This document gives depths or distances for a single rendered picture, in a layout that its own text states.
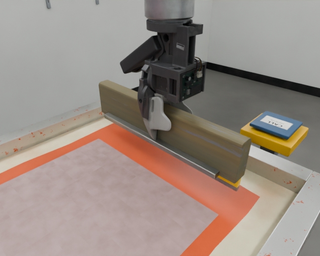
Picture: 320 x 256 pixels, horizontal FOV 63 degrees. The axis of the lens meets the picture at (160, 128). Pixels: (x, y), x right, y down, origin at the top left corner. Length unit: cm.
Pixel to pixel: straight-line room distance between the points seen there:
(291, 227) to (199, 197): 15
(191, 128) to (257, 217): 18
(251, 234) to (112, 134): 39
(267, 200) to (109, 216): 28
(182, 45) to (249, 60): 363
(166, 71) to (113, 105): 21
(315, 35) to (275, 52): 49
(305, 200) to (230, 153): 15
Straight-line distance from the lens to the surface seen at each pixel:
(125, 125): 55
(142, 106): 45
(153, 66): 42
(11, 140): 65
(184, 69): 40
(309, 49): 372
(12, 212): 52
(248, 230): 46
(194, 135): 43
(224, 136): 40
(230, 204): 48
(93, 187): 51
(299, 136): 73
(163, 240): 42
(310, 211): 47
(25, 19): 248
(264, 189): 53
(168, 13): 39
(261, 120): 73
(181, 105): 49
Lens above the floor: 130
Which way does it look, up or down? 30 degrees down
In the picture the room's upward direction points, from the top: straight up
